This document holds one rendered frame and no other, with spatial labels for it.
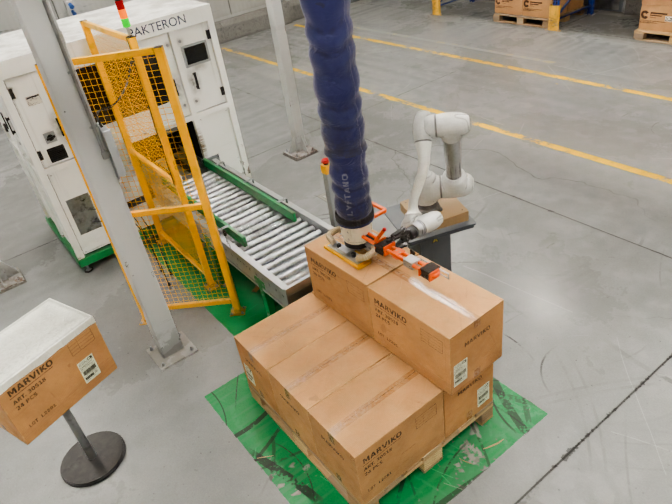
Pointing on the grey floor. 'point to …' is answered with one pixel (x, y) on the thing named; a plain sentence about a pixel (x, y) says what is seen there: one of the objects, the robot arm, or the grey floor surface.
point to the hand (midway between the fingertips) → (386, 246)
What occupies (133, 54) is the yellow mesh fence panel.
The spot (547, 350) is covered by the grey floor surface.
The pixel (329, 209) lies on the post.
